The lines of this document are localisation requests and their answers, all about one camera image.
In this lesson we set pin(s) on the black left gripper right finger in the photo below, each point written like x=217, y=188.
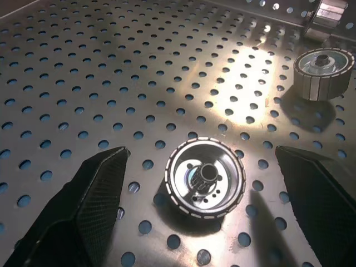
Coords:
x=322, y=200

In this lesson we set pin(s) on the perforated steel tray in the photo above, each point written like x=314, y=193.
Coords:
x=116, y=83

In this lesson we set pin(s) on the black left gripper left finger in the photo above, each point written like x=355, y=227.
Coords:
x=83, y=211

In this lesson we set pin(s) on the metal roller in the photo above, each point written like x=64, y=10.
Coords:
x=324, y=19
x=205, y=178
x=322, y=75

